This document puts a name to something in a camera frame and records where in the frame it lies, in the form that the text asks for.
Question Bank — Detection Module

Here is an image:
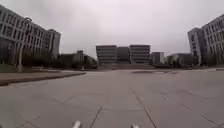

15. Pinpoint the row of dark trees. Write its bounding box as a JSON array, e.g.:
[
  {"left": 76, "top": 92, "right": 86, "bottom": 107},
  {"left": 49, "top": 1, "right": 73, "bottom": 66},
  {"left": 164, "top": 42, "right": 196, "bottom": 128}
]
[{"left": 0, "top": 43, "right": 61, "bottom": 69}]

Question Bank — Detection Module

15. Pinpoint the low grey building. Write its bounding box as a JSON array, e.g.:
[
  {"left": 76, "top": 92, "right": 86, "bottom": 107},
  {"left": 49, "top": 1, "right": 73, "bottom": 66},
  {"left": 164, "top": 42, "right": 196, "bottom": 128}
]
[{"left": 165, "top": 52, "right": 194, "bottom": 67}]

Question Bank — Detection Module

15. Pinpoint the grey twin-block building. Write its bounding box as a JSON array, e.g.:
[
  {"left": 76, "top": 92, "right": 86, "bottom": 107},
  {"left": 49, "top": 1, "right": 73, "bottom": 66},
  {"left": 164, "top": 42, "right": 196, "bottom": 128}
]
[{"left": 95, "top": 44, "right": 152, "bottom": 65}]

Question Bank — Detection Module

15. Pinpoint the low dark building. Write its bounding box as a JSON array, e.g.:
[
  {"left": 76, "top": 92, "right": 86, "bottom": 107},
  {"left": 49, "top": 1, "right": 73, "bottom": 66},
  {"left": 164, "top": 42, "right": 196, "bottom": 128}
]
[{"left": 58, "top": 50, "right": 99, "bottom": 70}]

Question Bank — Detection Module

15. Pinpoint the raised kerb strip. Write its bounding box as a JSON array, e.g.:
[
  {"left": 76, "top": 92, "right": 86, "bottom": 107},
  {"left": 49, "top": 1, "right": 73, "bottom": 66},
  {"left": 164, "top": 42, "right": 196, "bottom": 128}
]
[{"left": 0, "top": 71, "right": 87, "bottom": 87}]

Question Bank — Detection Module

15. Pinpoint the small grey building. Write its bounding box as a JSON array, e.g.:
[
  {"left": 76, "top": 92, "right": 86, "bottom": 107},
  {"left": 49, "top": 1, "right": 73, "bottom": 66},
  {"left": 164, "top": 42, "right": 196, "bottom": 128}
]
[{"left": 150, "top": 51, "right": 165, "bottom": 65}]

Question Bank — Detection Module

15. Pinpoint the long grey windowed building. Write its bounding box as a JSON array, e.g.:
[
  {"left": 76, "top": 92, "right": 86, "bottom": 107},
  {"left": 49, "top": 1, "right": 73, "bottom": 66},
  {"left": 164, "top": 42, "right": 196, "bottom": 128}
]
[{"left": 0, "top": 4, "right": 62, "bottom": 66}]

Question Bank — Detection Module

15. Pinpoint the lamp pole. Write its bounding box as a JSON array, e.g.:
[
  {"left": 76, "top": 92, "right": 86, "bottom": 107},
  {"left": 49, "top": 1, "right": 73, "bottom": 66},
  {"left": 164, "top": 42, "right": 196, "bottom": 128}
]
[{"left": 17, "top": 17, "right": 33, "bottom": 73}]

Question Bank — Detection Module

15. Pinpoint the tall grey windowed building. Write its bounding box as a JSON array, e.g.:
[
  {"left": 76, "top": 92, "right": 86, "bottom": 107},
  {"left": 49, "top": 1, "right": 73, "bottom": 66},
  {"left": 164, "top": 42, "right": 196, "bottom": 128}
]
[{"left": 187, "top": 13, "right": 224, "bottom": 66}]

